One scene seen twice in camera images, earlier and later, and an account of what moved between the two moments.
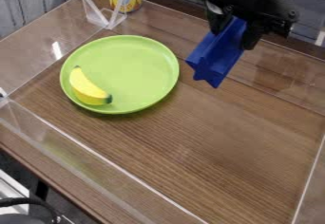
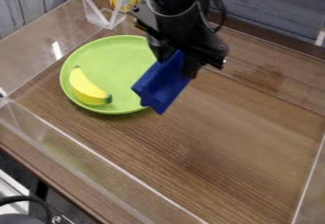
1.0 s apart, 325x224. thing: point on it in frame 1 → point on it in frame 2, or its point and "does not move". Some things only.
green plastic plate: (131, 67) does not move
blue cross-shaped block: (215, 55) → (163, 82)
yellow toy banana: (86, 88) does not move
